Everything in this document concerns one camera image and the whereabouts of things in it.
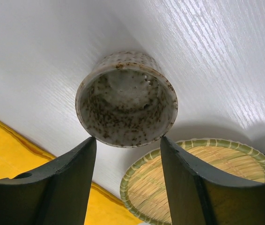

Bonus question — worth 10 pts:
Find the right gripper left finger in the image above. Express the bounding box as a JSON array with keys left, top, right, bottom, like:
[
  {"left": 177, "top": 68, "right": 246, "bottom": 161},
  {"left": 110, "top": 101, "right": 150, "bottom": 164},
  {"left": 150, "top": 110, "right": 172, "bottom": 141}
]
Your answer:
[{"left": 0, "top": 137, "right": 96, "bottom": 225}]

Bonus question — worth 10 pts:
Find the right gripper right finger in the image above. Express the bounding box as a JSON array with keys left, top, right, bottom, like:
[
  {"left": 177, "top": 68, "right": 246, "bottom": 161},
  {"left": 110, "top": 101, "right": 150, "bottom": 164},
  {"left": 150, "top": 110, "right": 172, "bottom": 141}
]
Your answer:
[{"left": 160, "top": 136, "right": 265, "bottom": 225}]

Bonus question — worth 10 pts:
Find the round woven bamboo plate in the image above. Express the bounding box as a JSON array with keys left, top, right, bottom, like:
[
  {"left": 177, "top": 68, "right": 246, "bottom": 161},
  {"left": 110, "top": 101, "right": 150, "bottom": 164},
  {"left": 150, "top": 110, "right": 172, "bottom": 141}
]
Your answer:
[{"left": 120, "top": 138, "right": 265, "bottom": 225}]

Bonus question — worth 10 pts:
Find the yellow cartoon placemat cloth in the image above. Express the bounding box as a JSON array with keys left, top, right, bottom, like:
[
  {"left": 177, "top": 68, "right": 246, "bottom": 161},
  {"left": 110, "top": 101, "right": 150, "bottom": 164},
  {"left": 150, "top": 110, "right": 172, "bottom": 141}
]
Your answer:
[{"left": 0, "top": 121, "right": 141, "bottom": 225}]

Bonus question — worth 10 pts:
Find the speckled ceramic cup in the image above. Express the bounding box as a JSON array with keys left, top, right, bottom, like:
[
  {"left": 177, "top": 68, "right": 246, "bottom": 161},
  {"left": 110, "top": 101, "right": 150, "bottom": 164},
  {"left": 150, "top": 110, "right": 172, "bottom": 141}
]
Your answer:
[{"left": 75, "top": 51, "right": 178, "bottom": 148}]

